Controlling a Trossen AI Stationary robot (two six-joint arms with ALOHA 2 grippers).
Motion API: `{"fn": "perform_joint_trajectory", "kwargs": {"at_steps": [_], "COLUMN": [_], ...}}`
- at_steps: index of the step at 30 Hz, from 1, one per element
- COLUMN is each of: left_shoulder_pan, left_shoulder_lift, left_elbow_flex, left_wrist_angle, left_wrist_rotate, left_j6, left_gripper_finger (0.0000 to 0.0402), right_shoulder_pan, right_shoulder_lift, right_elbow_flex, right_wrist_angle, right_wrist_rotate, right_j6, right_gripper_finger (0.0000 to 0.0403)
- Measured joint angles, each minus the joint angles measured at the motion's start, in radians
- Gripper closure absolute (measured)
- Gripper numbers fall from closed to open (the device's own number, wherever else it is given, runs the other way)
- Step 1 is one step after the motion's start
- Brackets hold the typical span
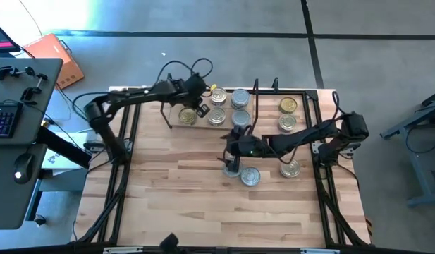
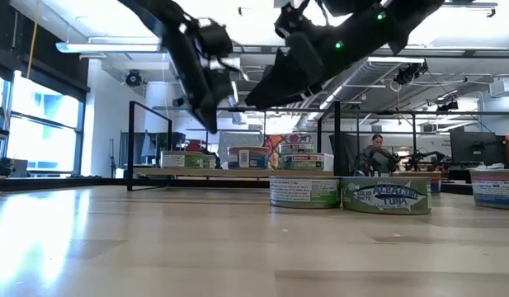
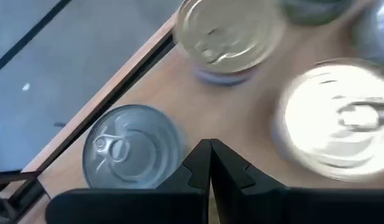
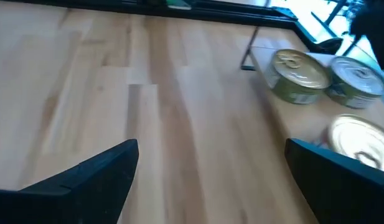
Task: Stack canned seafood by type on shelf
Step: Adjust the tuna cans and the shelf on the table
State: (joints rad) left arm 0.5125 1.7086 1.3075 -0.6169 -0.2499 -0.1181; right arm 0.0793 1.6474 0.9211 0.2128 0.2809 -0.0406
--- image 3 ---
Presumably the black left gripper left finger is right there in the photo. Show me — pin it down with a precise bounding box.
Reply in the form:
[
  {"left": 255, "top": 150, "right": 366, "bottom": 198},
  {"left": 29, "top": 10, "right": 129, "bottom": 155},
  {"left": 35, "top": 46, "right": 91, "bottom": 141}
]
[{"left": 44, "top": 138, "right": 212, "bottom": 224}]

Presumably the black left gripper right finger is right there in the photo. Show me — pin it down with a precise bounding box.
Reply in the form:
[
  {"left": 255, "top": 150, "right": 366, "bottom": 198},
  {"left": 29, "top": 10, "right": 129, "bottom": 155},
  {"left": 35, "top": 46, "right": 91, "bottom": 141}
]
[{"left": 210, "top": 138, "right": 384, "bottom": 224}]

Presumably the tuna can with green label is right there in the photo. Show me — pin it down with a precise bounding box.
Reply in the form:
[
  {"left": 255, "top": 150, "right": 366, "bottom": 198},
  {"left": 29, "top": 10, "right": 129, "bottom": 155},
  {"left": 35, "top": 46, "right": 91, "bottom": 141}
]
[
  {"left": 350, "top": 0, "right": 384, "bottom": 68},
  {"left": 82, "top": 104, "right": 185, "bottom": 190}
]

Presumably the silver tuna can ringed lid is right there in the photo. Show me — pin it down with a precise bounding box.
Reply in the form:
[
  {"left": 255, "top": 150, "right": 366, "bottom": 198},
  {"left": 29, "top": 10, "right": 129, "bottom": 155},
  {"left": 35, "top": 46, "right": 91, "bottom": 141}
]
[{"left": 271, "top": 57, "right": 384, "bottom": 183}]

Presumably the light tuna can green label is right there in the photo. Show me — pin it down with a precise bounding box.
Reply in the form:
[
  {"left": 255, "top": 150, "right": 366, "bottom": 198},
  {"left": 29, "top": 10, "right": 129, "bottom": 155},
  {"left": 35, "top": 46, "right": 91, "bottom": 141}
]
[{"left": 280, "top": 0, "right": 356, "bottom": 26}]

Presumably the wooden shelf with black legs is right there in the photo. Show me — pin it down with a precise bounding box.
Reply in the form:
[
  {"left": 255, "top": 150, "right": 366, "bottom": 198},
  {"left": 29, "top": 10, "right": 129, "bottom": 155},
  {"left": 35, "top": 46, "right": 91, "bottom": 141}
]
[{"left": 0, "top": 0, "right": 384, "bottom": 224}]

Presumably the black aluminium table frame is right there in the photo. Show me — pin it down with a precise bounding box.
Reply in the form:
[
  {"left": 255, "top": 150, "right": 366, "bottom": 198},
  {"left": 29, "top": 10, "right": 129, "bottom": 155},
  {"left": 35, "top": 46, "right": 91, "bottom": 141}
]
[{"left": 54, "top": 34, "right": 177, "bottom": 150}]

